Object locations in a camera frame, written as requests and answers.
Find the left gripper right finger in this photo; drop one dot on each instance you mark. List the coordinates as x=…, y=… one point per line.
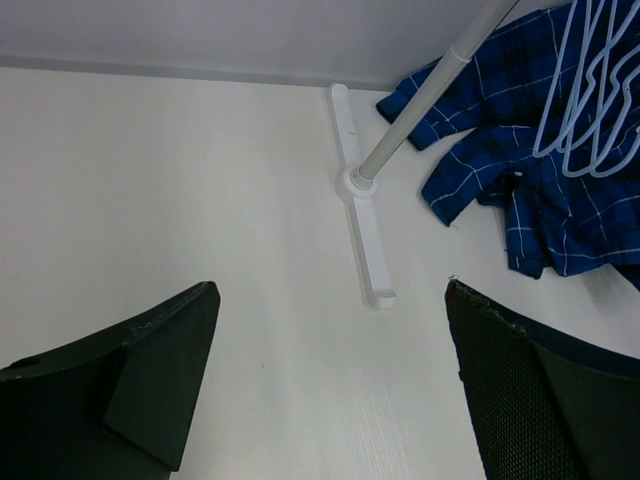
x=543, y=404

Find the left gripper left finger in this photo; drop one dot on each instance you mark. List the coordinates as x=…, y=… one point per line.
x=117, y=404

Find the blue plaid shirt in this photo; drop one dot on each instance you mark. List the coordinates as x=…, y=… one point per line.
x=572, y=225

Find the white metal clothes rack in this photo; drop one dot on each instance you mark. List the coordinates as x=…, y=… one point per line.
x=356, y=183

